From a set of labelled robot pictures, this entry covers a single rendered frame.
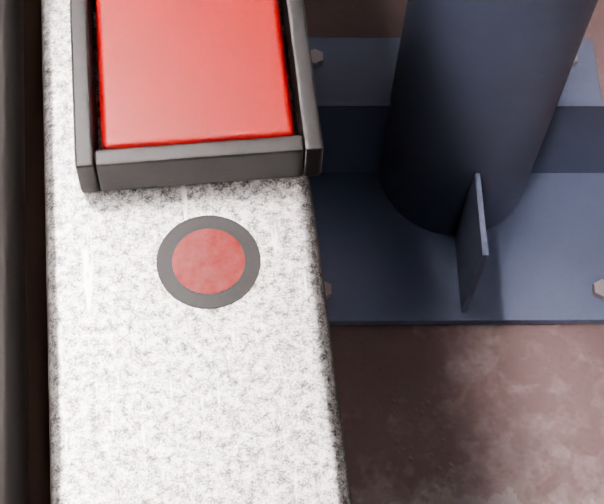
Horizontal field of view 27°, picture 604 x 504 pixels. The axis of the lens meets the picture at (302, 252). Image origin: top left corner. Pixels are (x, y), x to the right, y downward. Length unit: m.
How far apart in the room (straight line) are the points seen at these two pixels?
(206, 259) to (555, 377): 1.03
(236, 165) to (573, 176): 1.12
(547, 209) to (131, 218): 1.10
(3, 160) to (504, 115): 0.85
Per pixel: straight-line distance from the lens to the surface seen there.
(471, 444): 1.35
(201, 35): 0.41
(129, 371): 0.37
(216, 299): 0.38
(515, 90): 1.19
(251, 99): 0.40
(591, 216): 1.47
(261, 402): 0.37
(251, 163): 0.39
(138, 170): 0.39
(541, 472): 1.35
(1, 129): 0.42
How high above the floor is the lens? 1.26
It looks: 63 degrees down
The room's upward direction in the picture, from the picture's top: 5 degrees clockwise
